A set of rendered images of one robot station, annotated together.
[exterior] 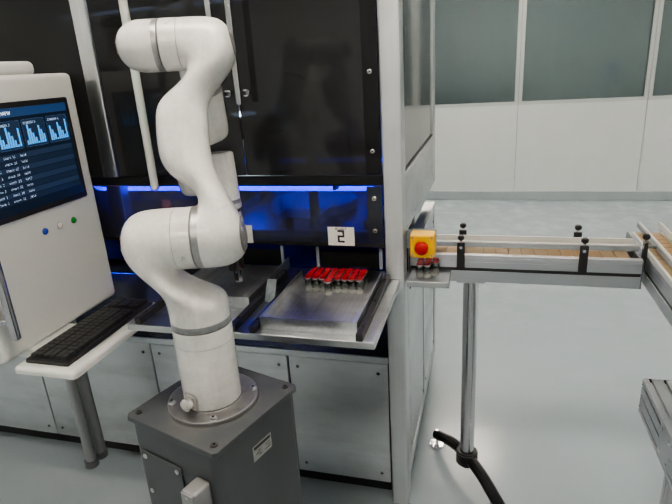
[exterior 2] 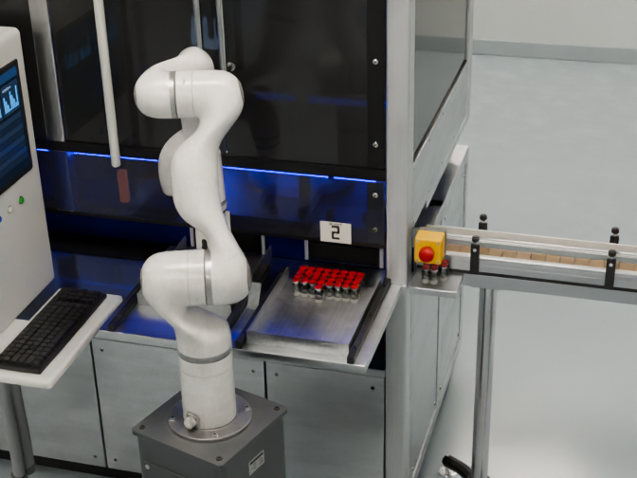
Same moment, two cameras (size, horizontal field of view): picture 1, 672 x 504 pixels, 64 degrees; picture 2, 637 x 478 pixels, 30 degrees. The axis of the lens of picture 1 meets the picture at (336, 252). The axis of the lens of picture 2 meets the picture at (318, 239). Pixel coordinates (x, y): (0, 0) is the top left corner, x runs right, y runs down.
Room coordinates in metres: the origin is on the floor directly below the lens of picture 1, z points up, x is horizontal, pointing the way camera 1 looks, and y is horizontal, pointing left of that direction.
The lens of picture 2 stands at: (-1.23, 0.02, 2.45)
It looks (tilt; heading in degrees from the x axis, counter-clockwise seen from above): 27 degrees down; 0
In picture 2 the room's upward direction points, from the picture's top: 1 degrees counter-clockwise
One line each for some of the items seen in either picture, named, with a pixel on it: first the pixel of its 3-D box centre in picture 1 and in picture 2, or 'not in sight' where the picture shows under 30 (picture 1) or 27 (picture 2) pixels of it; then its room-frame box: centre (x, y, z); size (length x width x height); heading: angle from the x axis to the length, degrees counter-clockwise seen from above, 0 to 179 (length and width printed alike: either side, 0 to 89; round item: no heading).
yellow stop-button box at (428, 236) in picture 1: (423, 243); (429, 246); (1.55, -0.27, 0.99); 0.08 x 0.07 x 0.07; 164
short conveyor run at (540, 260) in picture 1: (519, 253); (544, 258); (1.61, -0.58, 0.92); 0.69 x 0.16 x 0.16; 74
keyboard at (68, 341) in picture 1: (95, 327); (51, 326); (1.48, 0.74, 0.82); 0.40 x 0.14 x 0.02; 164
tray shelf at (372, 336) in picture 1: (275, 298); (258, 303); (1.49, 0.19, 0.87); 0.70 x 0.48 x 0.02; 74
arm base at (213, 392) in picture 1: (207, 361); (208, 383); (0.99, 0.28, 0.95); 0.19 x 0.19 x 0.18
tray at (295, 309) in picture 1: (325, 298); (316, 309); (1.40, 0.04, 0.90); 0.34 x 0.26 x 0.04; 164
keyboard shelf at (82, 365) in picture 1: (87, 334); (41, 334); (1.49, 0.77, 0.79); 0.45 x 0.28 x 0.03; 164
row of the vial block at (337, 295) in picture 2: (333, 284); (325, 290); (1.49, 0.01, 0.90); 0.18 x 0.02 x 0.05; 74
